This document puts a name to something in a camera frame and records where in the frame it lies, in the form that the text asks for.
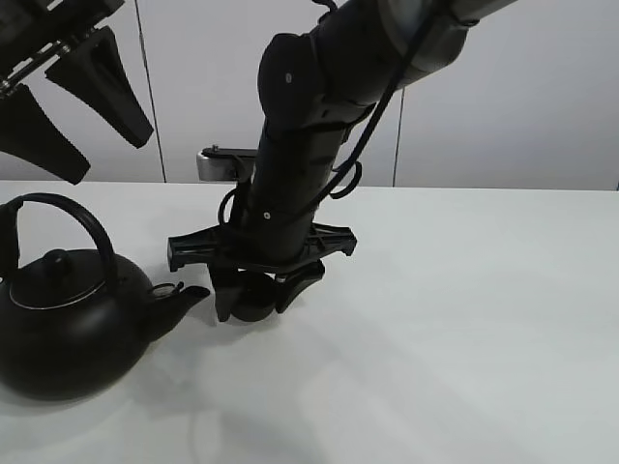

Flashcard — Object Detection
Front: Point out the small black teacup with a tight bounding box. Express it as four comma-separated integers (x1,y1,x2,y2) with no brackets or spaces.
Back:
231,272,277,323

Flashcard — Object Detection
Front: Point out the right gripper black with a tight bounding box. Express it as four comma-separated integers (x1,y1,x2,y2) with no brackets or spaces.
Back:
166,183,358,324

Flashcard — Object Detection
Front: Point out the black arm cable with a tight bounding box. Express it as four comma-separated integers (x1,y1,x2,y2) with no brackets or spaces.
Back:
217,0,465,228

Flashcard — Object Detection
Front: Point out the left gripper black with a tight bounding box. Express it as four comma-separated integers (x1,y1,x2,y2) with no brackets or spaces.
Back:
1,1,154,185

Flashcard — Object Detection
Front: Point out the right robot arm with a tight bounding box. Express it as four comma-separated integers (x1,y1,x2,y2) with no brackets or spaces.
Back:
168,0,504,323

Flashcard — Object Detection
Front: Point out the black round teapot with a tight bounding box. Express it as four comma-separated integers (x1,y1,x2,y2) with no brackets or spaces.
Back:
1,192,210,401

